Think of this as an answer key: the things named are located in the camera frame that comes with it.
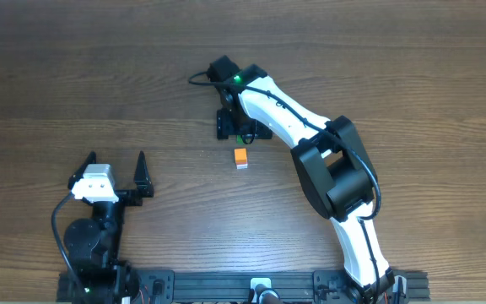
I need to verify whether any mounting rail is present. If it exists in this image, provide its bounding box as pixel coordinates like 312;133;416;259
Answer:
56;269;431;304

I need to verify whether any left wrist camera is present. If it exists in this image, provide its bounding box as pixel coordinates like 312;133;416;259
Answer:
71;163;120;204

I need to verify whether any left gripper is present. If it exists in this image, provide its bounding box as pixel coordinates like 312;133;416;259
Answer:
67;150;155;208

